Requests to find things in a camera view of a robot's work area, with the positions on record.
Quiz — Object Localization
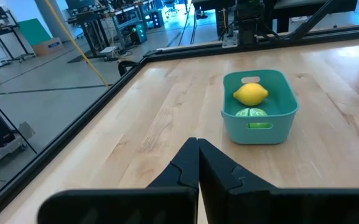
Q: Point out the computer tower blue lights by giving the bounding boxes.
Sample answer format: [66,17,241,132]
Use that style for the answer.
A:
[150,10,165,29]

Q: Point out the black table frame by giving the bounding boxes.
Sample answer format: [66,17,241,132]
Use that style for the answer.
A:
[0,21,359,224]

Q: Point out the black workbench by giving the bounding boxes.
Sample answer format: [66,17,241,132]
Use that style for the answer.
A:
[66,11,118,62]

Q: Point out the black diagonal frame brace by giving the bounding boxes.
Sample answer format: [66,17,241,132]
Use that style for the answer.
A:
[287,0,336,40]

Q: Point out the yellow hanging rope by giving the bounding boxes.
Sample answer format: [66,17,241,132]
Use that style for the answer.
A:
[43,0,110,89]

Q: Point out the green toy cabbage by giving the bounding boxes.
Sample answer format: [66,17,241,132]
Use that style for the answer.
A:
[235,107,273,129]

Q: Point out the black desk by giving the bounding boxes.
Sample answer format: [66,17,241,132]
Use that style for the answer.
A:
[272,0,359,34]

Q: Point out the green board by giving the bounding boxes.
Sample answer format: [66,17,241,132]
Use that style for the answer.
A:
[17,17,53,47]

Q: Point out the teal plastic basket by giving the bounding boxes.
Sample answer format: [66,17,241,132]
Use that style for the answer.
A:
[220,68,300,146]

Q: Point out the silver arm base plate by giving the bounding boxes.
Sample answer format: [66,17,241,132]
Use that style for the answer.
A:
[221,29,240,49]

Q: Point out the cardboard box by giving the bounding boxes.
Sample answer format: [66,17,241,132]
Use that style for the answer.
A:
[30,37,65,57]

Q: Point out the computer tower green lights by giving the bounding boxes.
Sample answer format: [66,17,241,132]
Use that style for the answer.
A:
[130,22,148,45]

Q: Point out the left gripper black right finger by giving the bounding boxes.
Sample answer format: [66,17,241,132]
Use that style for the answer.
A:
[197,138,359,224]

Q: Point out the yellow toy lemon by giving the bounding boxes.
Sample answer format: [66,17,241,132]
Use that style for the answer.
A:
[232,82,269,107]

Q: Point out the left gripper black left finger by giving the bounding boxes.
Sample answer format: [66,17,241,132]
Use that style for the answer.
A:
[37,137,200,224]

